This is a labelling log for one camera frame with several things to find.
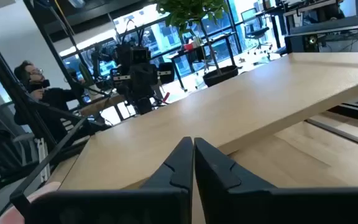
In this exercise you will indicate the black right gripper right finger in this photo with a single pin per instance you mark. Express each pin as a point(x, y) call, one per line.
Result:
point(222, 193)

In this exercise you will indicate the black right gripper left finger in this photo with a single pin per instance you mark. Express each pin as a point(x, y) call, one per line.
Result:
point(172, 199)

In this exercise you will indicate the black plant pot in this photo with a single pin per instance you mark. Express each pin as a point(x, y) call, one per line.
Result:
point(221, 76)

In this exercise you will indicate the wooden side table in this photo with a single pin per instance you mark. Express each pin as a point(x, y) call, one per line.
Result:
point(101, 105)

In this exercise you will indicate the black two-armed robot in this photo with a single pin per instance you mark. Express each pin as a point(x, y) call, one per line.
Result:
point(141, 81)

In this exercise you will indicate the red box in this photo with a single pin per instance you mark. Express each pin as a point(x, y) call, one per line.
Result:
point(188, 46)

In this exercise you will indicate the person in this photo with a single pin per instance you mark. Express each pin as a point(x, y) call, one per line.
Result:
point(54, 99)

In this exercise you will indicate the black office chair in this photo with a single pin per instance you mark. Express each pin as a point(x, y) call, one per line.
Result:
point(255, 31)

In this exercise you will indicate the black handheld device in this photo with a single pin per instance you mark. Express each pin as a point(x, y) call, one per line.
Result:
point(40, 84)

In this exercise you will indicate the green leafy potted tree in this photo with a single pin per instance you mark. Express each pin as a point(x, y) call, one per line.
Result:
point(188, 12)

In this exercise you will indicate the long black office desk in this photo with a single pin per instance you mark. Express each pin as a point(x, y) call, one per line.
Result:
point(306, 12)

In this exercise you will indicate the wooden shelf with black frame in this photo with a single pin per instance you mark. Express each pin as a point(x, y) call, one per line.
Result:
point(228, 109)

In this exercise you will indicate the black diagonal frame bar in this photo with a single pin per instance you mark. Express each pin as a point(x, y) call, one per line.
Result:
point(48, 158)

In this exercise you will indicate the black frame desk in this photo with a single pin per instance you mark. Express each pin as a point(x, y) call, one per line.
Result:
point(197, 51)

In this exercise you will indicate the black station frame post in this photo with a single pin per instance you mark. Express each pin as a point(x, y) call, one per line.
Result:
point(14, 90)

